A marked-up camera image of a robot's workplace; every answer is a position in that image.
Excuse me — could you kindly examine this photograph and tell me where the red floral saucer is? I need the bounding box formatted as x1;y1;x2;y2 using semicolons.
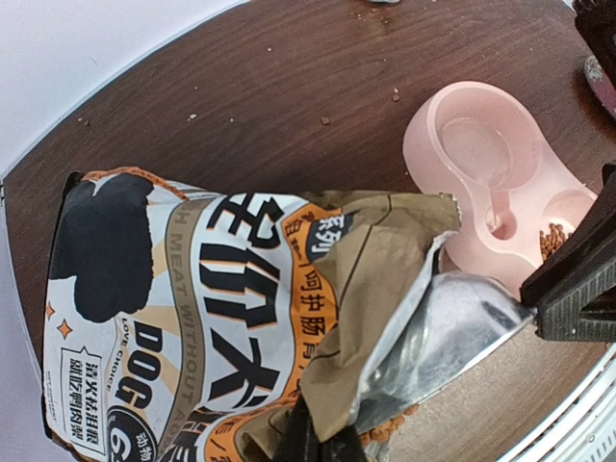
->
584;55;616;118

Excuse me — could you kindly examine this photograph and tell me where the brown kibble pet food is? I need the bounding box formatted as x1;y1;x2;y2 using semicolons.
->
539;222;575;262

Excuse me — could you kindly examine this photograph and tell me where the pink double pet bowl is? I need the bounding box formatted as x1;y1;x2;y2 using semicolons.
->
402;82;597;295

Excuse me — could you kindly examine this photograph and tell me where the brown pet food bag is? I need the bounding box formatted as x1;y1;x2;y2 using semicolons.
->
41;167;535;461

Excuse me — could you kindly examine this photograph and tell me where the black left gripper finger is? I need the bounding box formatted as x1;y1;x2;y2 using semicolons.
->
273;398;372;462

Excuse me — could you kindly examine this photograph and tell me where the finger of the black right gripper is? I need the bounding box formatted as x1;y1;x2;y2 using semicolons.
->
534;279;615;343
520;163;615;307

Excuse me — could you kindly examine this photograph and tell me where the front aluminium rail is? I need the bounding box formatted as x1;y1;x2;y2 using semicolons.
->
500;344;615;461

